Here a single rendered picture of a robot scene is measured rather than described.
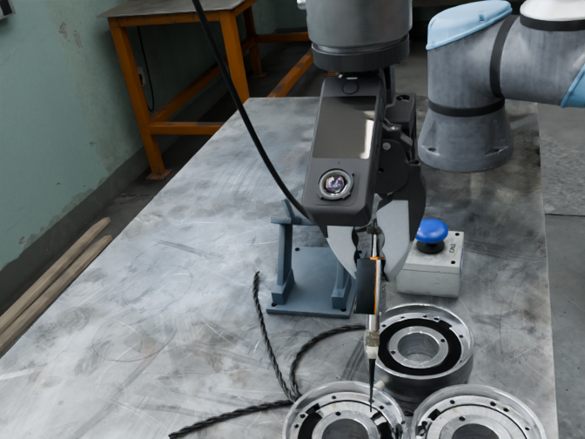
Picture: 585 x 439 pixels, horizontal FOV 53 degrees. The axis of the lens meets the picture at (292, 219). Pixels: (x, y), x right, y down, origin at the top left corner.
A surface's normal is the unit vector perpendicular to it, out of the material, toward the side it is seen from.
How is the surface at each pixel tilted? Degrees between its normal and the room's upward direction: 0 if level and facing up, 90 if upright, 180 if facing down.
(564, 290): 0
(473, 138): 72
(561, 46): 91
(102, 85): 90
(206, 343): 0
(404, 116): 0
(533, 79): 97
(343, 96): 31
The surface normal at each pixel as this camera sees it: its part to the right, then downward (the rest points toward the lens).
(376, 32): 0.28, 0.48
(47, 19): 0.94, 0.06
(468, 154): -0.22, 0.26
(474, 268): -0.13, -0.84
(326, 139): -0.25, -0.44
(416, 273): -0.30, 0.54
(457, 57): -0.59, 0.44
